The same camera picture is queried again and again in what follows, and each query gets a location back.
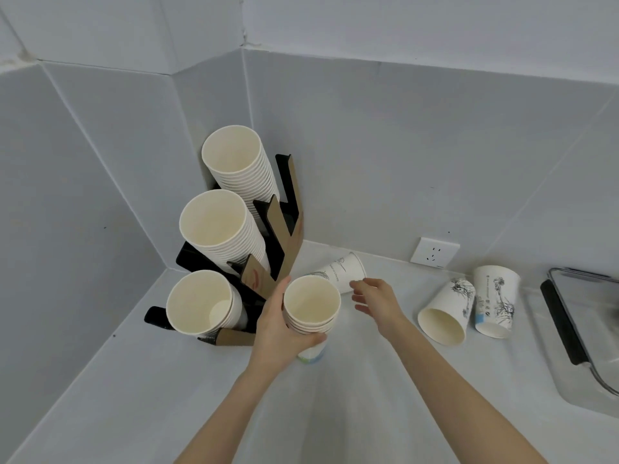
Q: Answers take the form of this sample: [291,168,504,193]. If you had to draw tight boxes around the person's right hand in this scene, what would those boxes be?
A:
[349,277,412,340]

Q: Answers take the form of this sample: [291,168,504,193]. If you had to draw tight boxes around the person's left hand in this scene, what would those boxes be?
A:
[247,276,329,378]

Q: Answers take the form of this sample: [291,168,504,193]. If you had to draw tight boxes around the short stack of paper cups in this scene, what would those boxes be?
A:
[282,275,342,366]

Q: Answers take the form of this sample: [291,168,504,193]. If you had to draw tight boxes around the person's right forearm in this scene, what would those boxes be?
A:
[382,315,549,464]

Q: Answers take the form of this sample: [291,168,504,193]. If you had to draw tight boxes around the person's left forearm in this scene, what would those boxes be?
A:
[173,364,298,464]

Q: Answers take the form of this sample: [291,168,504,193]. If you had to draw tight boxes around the white printed paper cup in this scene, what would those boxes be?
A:
[309,251,368,295]
[417,277,477,347]
[472,265,522,339]

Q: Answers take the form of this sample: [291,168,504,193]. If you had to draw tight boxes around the black and cardboard cup rack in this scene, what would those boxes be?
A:
[143,154,306,347]

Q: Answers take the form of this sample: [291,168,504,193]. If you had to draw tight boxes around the low stack of paper cups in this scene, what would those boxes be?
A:
[165,270,249,337]

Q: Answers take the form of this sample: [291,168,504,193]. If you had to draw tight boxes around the tall stack of paper cups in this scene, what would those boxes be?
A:
[178,189,270,277]
[201,124,281,223]

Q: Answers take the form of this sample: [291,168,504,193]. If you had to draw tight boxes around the white wall socket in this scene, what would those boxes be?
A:
[410,237,460,269]

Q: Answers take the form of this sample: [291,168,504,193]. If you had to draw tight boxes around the metal drain rack black handle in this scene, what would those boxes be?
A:
[540,267,619,398]

